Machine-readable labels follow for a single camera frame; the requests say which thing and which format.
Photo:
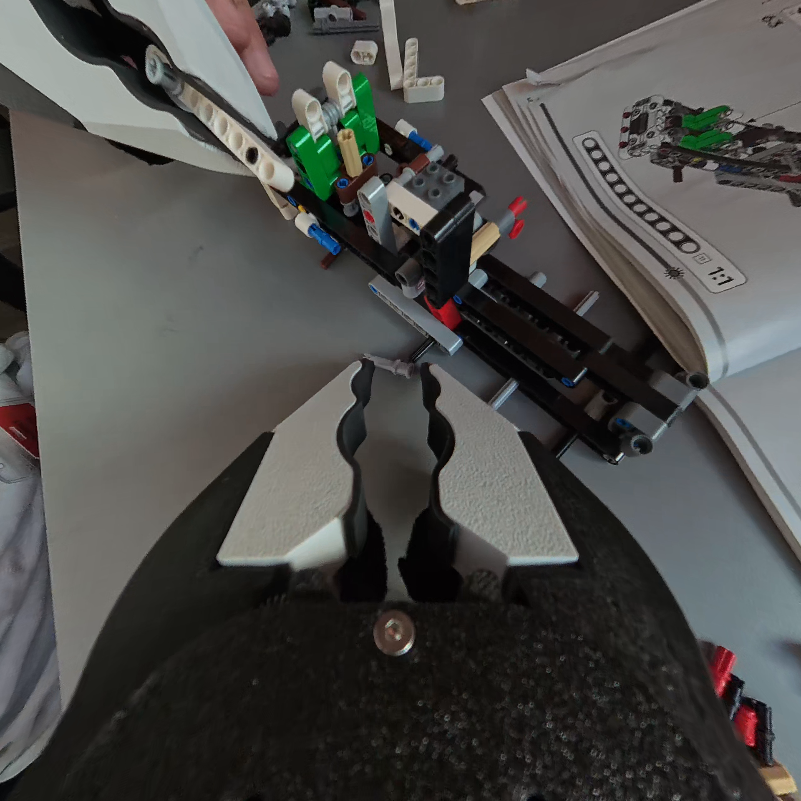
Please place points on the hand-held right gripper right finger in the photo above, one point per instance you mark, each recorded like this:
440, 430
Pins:
500, 488

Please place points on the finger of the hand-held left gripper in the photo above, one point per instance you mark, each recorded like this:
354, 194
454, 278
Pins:
200, 37
75, 94

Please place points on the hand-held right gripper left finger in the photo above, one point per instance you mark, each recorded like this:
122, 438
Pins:
294, 488

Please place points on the long white lego beam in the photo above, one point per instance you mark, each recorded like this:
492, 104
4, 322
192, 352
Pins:
244, 141

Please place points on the small grey lego pin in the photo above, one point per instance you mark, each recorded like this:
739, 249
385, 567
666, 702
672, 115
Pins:
389, 365

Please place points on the lego truck chassis model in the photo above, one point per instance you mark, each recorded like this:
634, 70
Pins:
450, 250

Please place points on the dark grey lego piece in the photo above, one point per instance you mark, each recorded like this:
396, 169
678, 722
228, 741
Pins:
344, 24

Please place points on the small white lego connector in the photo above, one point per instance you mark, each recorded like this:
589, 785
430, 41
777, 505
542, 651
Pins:
364, 52

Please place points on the thin white lego beam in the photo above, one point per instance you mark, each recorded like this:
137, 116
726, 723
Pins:
391, 44

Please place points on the white angled lego beam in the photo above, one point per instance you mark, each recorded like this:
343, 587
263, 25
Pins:
424, 81

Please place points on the red and black lego pieces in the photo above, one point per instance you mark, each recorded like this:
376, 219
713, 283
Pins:
738, 701

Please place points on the lego instruction booklet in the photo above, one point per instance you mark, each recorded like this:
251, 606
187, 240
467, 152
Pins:
688, 219

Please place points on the tan lego piece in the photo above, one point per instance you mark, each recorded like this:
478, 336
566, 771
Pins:
782, 782

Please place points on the person's left hand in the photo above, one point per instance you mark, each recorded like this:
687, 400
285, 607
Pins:
253, 50

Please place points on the clear plastic parts bag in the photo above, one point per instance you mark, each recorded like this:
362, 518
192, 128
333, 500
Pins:
22, 532

